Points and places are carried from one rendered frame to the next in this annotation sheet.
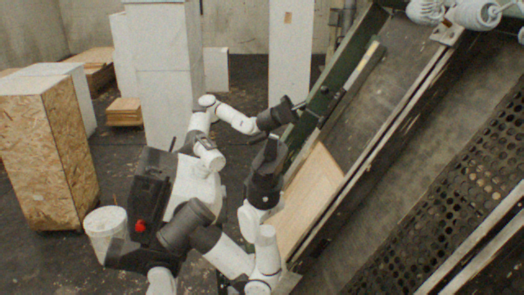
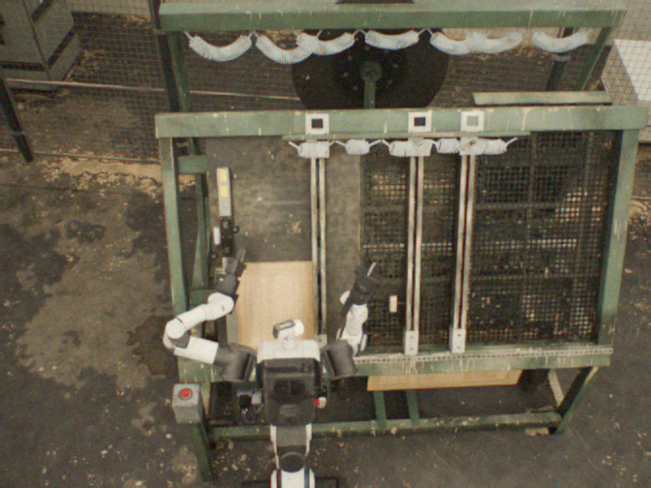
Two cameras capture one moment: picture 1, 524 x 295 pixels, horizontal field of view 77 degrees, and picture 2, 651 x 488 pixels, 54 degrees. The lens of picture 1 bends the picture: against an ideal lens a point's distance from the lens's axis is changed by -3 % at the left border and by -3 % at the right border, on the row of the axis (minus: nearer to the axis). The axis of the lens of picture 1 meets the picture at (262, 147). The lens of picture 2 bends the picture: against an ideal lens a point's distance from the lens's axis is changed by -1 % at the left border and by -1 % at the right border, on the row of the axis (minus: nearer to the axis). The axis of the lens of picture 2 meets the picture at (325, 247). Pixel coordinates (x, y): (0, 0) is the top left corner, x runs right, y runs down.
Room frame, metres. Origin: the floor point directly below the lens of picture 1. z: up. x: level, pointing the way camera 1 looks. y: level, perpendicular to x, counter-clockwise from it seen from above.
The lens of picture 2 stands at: (0.74, 1.74, 3.62)
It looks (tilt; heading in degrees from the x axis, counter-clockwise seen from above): 47 degrees down; 274
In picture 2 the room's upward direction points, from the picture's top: 2 degrees clockwise
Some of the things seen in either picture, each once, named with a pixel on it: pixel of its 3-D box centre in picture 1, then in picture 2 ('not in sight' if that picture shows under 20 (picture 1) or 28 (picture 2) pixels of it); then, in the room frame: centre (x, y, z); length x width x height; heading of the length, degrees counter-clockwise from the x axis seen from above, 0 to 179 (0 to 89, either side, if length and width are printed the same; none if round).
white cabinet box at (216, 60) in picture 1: (213, 69); not in sight; (6.24, 0.90, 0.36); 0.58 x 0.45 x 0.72; 90
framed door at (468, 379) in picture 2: not in sight; (449, 360); (0.18, -0.34, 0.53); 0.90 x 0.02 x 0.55; 9
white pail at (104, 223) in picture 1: (109, 231); not in sight; (1.96, 1.15, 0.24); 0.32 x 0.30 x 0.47; 0
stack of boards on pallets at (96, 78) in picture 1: (95, 69); not in sight; (6.84, 3.40, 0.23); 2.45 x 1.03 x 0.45; 0
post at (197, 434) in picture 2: (220, 266); (200, 447); (1.49, 0.25, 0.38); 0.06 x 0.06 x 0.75; 9
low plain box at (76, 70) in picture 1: (49, 111); not in sight; (3.84, 2.60, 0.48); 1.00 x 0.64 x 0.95; 0
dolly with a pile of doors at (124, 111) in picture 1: (129, 114); not in sight; (4.54, 1.90, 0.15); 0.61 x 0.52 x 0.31; 0
